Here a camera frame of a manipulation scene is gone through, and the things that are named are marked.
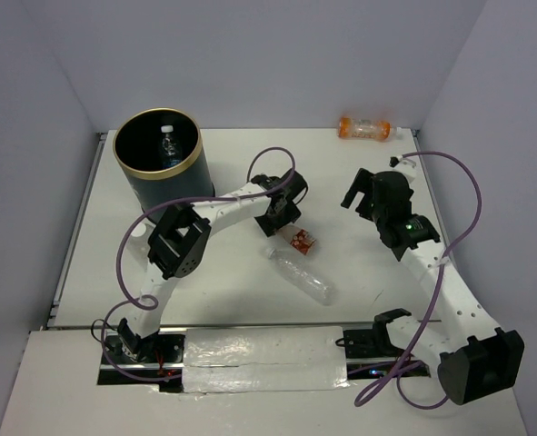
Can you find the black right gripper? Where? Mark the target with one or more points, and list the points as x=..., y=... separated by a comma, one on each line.
x=363, y=183

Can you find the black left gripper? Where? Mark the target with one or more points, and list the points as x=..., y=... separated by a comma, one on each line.
x=268, y=226

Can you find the red cap red-label bottle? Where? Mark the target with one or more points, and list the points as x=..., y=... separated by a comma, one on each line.
x=298, y=238

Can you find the long clear plastic bottle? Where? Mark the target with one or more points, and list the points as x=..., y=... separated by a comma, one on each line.
x=297, y=271

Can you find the crushed clear blue-label bottle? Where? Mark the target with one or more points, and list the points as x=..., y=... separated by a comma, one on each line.
x=170, y=151

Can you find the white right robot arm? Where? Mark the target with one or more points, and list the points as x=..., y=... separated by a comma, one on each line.
x=474, y=357

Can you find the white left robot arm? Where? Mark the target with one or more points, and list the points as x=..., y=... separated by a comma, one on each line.
x=177, y=243

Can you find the black bin with gold rim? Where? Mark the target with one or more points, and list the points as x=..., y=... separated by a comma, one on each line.
x=136, y=149

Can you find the orange label plastic bottle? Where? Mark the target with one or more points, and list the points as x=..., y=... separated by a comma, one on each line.
x=378, y=131

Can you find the square clear white-cap bottle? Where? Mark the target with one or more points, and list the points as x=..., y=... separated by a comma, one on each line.
x=139, y=231

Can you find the silver foil tape sheet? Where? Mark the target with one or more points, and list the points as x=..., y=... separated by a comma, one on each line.
x=263, y=359

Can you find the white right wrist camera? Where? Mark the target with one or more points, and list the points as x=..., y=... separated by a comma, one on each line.
x=405, y=166

